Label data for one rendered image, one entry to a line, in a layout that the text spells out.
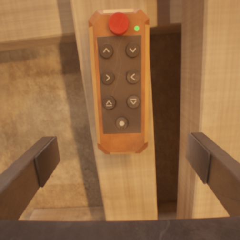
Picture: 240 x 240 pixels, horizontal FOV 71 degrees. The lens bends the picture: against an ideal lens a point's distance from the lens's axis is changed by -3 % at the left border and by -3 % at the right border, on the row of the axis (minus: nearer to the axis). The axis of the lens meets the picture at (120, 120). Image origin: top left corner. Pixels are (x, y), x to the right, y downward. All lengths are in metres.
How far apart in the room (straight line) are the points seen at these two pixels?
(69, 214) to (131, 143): 0.45
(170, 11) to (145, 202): 0.36
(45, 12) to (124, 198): 0.38
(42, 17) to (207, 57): 0.30
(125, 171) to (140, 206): 0.08
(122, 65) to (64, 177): 0.45
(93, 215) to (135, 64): 0.50
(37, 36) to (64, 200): 0.49
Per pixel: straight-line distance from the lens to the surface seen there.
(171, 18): 0.38
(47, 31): 0.39
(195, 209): 0.39
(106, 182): 0.32
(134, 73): 0.21
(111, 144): 0.23
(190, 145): 0.16
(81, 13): 0.27
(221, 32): 0.30
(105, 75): 0.21
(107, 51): 0.21
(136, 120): 0.22
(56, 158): 0.17
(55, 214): 0.66
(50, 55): 0.49
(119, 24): 0.21
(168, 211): 0.61
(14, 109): 0.56
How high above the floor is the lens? 0.46
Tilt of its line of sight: 73 degrees down
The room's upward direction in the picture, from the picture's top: 178 degrees counter-clockwise
